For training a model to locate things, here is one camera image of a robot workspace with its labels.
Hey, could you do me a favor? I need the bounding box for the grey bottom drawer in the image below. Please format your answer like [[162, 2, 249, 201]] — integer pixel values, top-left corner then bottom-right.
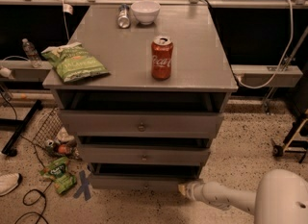
[[89, 163, 202, 192]]

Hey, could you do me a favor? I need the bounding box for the grey drawer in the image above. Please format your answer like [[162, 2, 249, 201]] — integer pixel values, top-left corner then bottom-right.
[[89, 163, 202, 192], [59, 110, 223, 138], [78, 137, 210, 165]]

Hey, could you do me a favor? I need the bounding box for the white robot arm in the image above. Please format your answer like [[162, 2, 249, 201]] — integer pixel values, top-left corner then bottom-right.
[[178, 169, 308, 224]]

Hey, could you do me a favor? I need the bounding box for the grey drawer cabinet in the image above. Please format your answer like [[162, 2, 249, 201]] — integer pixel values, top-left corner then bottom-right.
[[42, 4, 239, 179]]

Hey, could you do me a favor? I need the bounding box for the grey middle drawer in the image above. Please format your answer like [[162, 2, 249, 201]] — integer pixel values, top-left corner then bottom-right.
[[78, 137, 210, 165]]

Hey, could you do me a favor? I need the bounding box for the grey top drawer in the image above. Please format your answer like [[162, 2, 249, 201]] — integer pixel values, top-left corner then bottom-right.
[[59, 110, 223, 138]]

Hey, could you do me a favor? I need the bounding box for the wheeled cart base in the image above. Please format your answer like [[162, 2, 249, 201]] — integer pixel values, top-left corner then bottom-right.
[[271, 111, 308, 163]]

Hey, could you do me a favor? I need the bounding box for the green chip bag on floor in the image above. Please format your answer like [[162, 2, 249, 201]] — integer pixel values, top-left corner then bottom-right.
[[39, 157, 77, 194]]

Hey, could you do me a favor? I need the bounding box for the small can in basket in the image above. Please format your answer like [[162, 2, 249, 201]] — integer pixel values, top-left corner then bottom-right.
[[45, 139, 55, 148]]

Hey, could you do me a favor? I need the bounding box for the red Coca-Cola can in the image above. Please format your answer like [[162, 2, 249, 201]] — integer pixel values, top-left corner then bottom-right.
[[151, 36, 173, 80]]

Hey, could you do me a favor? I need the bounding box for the green chip bag on cabinet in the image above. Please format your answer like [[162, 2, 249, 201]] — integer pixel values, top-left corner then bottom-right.
[[41, 42, 109, 83]]

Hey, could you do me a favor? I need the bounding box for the white shoe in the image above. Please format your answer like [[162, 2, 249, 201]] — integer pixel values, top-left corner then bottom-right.
[[0, 173, 22, 196]]

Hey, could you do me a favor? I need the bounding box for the black stand leg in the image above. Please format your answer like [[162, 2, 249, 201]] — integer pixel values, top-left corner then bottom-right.
[[0, 100, 42, 157]]

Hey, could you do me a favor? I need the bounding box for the silver can lying down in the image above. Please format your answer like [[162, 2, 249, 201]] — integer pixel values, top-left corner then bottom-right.
[[117, 4, 131, 29]]

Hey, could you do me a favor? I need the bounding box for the white bowl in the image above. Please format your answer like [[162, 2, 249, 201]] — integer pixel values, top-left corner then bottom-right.
[[131, 0, 161, 25]]

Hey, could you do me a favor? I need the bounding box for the clear water bottle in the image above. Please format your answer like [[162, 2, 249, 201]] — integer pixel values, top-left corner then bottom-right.
[[22, 38, 42, 68]]

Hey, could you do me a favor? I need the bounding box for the black floor cable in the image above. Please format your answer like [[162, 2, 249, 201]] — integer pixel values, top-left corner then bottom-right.
[[13, 181, 54, 224]]

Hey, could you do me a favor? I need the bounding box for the wire mesh basket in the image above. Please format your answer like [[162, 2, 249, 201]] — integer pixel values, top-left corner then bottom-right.
[[33, 109, 80, 160]]

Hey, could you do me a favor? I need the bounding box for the white hanging cable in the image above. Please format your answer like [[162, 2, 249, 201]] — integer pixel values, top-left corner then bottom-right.
[[235, 0, 295, 90]]

